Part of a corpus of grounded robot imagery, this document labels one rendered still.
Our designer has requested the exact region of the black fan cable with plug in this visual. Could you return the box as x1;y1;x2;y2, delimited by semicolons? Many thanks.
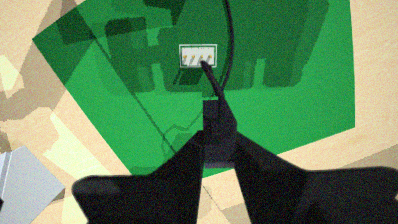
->
200;0;238;168

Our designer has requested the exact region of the green circuit board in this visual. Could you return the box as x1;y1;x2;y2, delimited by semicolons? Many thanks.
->
32;0;355;175

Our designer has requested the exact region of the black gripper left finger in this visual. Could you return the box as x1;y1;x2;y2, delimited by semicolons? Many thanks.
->
71;130;204;224

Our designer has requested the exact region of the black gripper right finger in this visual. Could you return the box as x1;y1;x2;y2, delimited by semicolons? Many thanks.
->
234;131;398;224

